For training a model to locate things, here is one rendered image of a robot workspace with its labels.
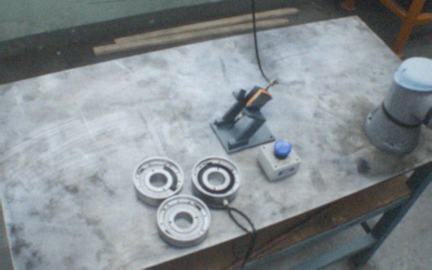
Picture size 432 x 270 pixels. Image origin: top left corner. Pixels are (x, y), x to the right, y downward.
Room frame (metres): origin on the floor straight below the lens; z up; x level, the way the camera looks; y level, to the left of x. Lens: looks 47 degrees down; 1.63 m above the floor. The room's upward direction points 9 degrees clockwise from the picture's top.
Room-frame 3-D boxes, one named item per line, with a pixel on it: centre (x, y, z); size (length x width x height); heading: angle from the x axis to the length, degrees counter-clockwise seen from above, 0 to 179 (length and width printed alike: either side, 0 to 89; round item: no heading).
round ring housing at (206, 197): (0.59, -0.02, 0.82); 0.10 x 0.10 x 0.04
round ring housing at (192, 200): (0.47, 0.03, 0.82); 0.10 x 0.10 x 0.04
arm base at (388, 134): (0.84, -0.46, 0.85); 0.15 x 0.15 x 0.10
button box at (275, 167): (0.67, -0.16, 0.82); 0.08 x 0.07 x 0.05; 121
